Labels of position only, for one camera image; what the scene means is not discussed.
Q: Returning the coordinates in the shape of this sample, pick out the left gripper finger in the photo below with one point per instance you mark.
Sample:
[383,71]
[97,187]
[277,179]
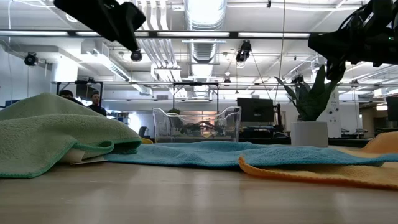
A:
[132,21]

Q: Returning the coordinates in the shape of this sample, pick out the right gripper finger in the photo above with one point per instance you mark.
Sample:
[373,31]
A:
[335,70]

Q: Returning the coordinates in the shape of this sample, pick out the green microfiber towel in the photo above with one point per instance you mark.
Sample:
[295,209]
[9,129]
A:
[46,130]

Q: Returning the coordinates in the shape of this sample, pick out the white paper tag with hole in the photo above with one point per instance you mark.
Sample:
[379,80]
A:
[71,155]

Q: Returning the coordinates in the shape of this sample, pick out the white everspring brand tag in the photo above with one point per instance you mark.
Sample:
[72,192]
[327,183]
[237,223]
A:
[90,160]

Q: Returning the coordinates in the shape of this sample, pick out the blue microfiber towel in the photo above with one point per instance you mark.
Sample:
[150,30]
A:
[202,154]

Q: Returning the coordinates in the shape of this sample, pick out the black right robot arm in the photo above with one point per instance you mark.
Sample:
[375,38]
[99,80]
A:
[373,15]

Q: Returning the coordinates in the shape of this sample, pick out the orange microfiber towel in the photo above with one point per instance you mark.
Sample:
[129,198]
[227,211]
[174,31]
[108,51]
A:
[326,174]

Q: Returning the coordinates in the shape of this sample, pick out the yellow microfiber towel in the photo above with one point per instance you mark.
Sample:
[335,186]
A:
[146,141]

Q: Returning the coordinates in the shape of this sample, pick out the artificial green plant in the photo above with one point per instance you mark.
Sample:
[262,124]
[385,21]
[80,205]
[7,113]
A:
[311,99]

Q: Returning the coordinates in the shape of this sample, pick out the white kiosk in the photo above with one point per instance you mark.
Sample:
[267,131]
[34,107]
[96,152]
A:
[334,109]

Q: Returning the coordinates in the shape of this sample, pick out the black metal stand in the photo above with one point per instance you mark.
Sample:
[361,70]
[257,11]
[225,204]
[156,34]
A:
[196,84]
[79,82]

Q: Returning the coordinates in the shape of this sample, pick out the white plant pot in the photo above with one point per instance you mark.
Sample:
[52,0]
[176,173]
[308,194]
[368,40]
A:
[309,133]

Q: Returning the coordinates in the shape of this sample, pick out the black computer monitor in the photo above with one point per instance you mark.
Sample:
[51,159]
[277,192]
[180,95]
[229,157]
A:
[12,102]
[255,110]
[393,109]

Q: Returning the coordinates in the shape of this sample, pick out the person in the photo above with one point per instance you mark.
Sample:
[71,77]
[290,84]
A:
[66,94]
[95,104]

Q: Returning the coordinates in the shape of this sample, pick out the clear plastic bin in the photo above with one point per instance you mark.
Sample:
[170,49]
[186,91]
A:
[231,124]

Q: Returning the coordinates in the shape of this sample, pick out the black ceiling camera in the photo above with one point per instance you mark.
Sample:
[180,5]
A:
[31,59]
[243,51]
[136,56]

